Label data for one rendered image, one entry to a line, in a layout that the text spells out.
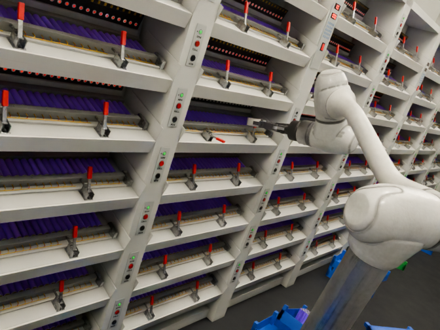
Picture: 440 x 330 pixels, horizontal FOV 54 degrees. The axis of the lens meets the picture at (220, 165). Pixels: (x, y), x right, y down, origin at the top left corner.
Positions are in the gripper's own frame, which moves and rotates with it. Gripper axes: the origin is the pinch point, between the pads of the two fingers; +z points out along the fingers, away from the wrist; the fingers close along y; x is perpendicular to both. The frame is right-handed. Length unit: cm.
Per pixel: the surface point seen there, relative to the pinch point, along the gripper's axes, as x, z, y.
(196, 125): -3.3, 4.1, -29.7
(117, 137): -8, 0, -65
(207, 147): -10.3, 0.0, -26.5
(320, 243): -80, 21, 133
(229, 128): -3.4, 4.6, -10.3
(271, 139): -6.8, 2.3, 16.9
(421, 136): 3, -2, 228
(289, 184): -28, 3, 41
